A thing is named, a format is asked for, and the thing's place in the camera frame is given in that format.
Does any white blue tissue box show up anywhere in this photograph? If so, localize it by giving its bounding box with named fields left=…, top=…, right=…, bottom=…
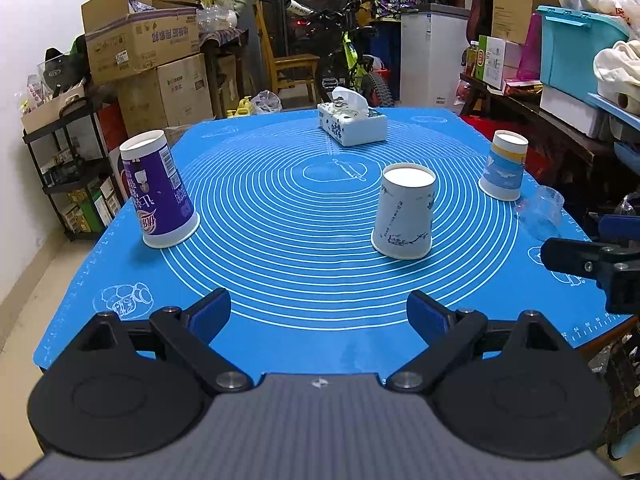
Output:
left=317, top=87, right=387, bottom=148

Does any top cardboard box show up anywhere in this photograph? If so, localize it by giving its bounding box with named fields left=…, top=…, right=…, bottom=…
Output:
left=81, top=0, right=200, bottom=84

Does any dark wooden side table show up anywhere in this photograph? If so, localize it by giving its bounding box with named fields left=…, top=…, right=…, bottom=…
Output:
left=461, top=75, right=622, bottom=216

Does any white chest freezer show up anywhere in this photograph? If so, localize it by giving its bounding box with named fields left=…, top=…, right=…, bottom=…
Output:
left=399, top=4, right=470, bottom=110

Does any green black bicycle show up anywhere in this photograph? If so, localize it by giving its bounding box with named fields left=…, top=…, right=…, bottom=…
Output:
left=285, top=0, right=395, bottom=107

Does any clear plastic cup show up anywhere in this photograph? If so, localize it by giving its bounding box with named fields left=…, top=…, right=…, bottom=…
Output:
left=516, top=186, right=564, bottom=242

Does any white plastic bag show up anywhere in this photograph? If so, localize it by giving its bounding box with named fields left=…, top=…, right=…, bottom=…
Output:
left=250, top=90, right=282, bottom=115

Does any purple paper cup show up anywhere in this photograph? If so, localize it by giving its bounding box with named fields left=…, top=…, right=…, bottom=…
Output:
left=119, top=129, right=201, bottom=249

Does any black metal shelf rack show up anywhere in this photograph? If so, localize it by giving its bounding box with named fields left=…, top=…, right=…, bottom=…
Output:
left=23, top=96, right=127, bottom=240

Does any green white carton box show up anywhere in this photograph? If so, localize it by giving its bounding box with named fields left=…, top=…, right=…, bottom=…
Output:
left=475, top=35, right=522, bottom=91

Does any cardboard box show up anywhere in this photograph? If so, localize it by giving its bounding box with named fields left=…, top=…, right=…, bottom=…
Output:
left=116, top=53, right=214, bottom=136
left=81, top=0, right=200, bottom=84

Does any wooden chair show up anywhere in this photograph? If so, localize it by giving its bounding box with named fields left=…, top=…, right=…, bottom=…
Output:
left=252, top=0, right=320, bottom=105

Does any lower cardboard box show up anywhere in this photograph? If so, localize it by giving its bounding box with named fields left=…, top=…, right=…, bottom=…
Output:
left=116, top=53, right=214, bottom=136

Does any white paper cup blue print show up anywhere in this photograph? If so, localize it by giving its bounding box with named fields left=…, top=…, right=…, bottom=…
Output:
left=371, top=162, right=437, bottom=260

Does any blue yellow paper cup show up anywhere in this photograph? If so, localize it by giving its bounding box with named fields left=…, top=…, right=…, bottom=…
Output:
left=478, top=130, right=528, bottom=202

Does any blue silicone mat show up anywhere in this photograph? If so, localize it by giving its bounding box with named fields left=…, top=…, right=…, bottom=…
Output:
left=34, top=108, right=626, bottom=377

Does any teal plastic storage bin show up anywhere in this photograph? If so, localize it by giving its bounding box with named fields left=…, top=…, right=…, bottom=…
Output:
left=536, top=6, right=630, bottom=102

